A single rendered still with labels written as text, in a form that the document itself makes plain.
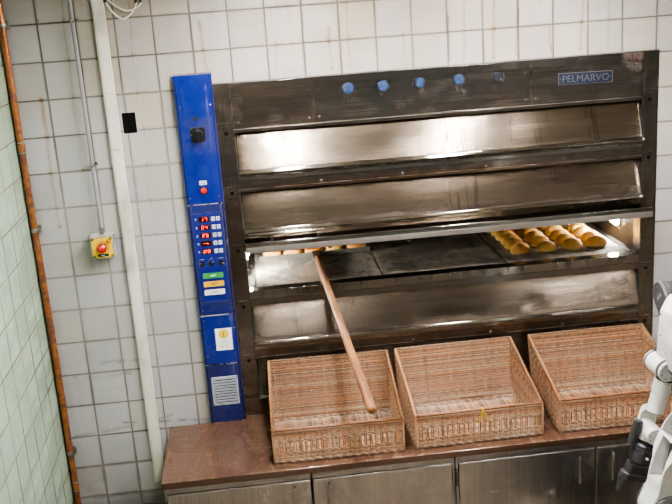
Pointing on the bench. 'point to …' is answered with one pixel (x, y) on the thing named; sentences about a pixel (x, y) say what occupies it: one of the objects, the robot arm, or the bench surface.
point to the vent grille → (225, 390)
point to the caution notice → (224, 339)
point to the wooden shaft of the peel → (346, 340)
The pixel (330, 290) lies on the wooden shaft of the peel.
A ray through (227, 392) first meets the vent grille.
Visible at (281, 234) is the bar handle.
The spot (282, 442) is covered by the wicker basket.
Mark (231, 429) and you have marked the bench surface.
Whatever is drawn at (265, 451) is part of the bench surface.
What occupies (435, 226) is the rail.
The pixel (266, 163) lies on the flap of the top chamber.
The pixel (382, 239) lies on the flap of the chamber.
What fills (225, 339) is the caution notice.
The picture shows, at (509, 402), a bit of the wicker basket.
